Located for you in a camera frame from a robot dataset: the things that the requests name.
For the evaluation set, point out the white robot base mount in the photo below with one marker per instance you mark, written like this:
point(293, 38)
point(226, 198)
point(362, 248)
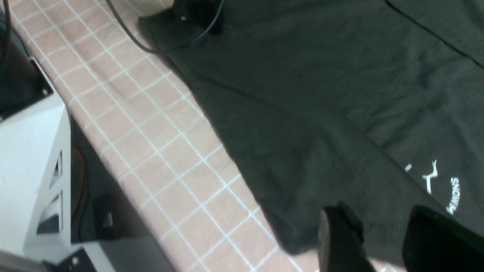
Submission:
point(61, 210)

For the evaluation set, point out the dark gray long-sleeved shirt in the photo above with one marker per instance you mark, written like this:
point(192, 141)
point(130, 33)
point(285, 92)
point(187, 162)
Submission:
point(374, 103)

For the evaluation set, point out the pink checkered tablecloth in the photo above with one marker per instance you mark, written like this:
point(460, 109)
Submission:
point(154, 138)

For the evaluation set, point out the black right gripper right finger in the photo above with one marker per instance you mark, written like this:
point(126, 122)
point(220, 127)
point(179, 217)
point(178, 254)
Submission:
point(436, 243)

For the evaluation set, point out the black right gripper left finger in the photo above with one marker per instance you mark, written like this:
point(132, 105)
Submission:
point(340, 236)

